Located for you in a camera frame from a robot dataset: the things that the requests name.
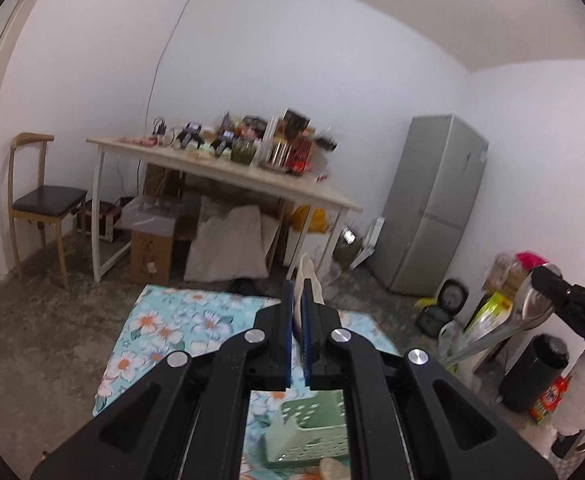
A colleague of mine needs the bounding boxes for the wooden chair with dark seat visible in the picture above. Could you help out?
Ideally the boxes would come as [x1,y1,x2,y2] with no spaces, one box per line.
[8,132,89,290]

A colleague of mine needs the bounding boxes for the pink plastic bag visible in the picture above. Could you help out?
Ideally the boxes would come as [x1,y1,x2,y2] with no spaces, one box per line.
[515,251,548,271]

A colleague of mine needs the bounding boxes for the black trash bin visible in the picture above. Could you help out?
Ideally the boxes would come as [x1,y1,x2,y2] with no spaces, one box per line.
[499,334,570,413]

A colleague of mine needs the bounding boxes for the dark green bag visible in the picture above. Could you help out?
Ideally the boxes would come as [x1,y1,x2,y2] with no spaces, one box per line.
[417,305,455,338]

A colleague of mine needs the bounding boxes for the clear plastic bin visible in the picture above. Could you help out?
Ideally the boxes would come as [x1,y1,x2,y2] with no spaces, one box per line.
[122,195,183,233]

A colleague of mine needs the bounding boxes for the white cloth sack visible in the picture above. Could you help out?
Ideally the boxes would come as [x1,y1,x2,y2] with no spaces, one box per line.
[184,205,270,282]

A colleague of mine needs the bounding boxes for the black round appliance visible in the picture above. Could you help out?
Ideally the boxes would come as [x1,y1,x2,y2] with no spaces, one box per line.
[435,278,470,318]

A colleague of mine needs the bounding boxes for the orange detergent bag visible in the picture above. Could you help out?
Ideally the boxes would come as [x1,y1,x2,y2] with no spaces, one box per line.
[529,375,570,423]

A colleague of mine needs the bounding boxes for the green perforated utensil holder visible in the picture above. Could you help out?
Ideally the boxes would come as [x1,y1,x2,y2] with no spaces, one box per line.
[264,389,352,470]

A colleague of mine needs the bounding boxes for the black case with metal edges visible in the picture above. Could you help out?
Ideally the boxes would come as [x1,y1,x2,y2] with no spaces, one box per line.
[80,200,123,243]

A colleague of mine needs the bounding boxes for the brown cardboard box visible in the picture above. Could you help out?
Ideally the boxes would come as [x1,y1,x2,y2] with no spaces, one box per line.
[482,252,528,296]

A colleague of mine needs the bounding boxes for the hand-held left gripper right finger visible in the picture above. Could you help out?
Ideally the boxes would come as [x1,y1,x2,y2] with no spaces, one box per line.
[303,280,558,480]

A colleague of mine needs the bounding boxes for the blue floral blanket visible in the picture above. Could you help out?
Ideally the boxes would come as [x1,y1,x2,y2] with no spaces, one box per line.
[91,284,400,480]

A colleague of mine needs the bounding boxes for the white table with wooden top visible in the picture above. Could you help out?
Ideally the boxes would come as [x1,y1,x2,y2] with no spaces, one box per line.
[86,135,364,283]

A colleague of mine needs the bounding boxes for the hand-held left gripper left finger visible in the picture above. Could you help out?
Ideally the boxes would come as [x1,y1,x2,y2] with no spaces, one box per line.
[30,280,293,480]

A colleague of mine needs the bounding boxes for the grey refrigerator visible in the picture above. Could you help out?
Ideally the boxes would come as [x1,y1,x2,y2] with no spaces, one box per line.
[367,114,490,297]

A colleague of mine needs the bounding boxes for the long cream plastic rice spoon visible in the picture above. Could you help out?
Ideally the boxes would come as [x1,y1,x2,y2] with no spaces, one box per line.
[293,253,326,343]

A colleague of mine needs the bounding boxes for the yellow plastic bag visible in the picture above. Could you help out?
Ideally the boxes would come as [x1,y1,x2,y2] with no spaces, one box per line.
[292,205,328,233]

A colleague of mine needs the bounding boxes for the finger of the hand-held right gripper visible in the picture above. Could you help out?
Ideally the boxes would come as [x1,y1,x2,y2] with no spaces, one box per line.
[531,266,585,312]

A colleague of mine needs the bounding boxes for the yellow-green box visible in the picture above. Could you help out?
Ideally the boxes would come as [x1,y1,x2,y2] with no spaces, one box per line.
[465,292,515,341]

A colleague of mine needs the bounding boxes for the pile of snack packets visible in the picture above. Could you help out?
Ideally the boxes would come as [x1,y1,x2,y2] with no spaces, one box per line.
[142,107,340,181]

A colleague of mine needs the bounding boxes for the white paper rolls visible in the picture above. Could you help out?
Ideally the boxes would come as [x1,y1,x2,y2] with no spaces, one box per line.
[555,355,585,438]

